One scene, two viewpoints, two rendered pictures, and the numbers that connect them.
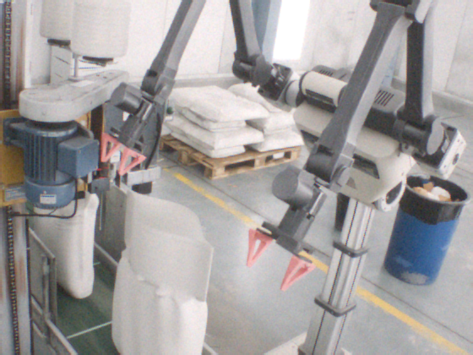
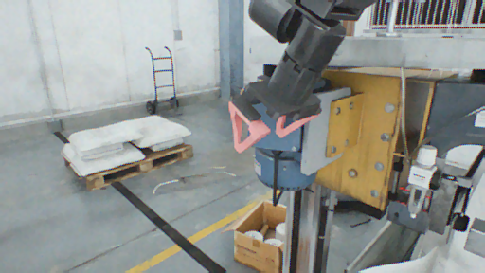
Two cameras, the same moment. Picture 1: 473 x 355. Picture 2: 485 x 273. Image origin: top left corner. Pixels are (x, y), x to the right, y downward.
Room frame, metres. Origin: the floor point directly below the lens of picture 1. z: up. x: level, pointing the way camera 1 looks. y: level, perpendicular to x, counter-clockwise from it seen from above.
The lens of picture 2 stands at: (1.31, -0.09, 1.42)
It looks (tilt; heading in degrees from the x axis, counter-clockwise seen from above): 19 degrees down; 92
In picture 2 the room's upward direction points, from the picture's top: straight up
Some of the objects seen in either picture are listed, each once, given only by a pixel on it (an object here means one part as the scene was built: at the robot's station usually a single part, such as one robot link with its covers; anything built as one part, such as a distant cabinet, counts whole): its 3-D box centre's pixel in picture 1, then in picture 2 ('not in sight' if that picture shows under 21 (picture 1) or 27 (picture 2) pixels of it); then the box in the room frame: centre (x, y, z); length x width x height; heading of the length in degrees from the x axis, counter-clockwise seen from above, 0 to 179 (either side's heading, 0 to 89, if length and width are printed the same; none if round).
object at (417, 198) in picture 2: (111, 170); (416, 199); (1.65, 0.44, 1.11); 0.03 x 0.03 x 0.06
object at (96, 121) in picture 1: (82, 117); (427, 111); (1.71, 0.58, 1.26); 0.22 x 0.05 x 0.16; 46
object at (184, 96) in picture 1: (200, 96); not in sight; (4.90, 0.51, 0.56); 0.66 x 0.43 x 0.15; 134
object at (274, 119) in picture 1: (272, 115); not in sight; (5.08, -0.19, 0.44); 0.68 x 0.44 x 0.15; 136
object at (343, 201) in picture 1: (351, 213); not in sight; (3.77, -0.88, 0.13); 0.30 x 0.30 x 0.26
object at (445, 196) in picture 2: not in sight; (441, 206); (1.72, 0.47, 1.07); 0.03 x 0.01 x 0.13; 136
